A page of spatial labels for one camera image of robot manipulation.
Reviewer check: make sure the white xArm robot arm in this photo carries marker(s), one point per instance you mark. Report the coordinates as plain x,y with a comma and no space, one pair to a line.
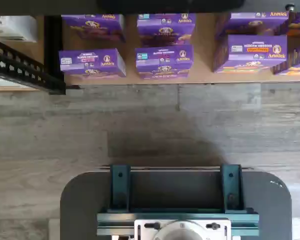
182,232

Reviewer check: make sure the grey robot cart top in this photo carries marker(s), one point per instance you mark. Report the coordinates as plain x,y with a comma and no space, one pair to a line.
85,200

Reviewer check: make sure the black perforated shelf upright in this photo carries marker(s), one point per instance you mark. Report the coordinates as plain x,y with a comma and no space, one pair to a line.
53,50

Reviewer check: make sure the white black-patterned box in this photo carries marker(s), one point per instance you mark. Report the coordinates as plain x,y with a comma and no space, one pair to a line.
15,27

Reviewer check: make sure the thin cart edge panel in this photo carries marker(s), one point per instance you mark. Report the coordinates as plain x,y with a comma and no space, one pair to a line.
175,168

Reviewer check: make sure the black plate screw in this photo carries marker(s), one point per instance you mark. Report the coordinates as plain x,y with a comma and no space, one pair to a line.
150,226
212,226

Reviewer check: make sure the teal metal crossbar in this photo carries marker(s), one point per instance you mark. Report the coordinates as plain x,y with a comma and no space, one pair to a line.
115,222

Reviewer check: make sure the white mounting plate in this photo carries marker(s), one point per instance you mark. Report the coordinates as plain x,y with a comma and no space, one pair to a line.
142,235

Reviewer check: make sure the black beam bolt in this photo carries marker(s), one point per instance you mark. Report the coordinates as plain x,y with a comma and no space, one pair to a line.
289,6

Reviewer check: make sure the teal metal bracket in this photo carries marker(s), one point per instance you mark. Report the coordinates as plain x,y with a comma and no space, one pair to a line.
120,190
231,190

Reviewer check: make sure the black perforated shelf rail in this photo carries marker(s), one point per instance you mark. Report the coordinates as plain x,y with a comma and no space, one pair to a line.
20,66

